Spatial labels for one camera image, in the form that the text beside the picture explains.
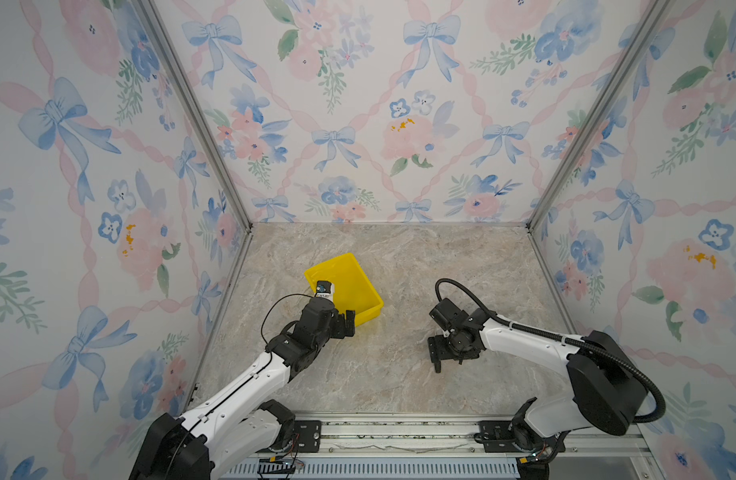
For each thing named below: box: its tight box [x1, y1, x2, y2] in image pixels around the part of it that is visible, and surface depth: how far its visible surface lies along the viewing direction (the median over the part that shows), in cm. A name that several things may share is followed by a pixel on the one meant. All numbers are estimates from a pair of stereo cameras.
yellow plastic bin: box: [304, 253, 384, 327], surface depth 100 cm
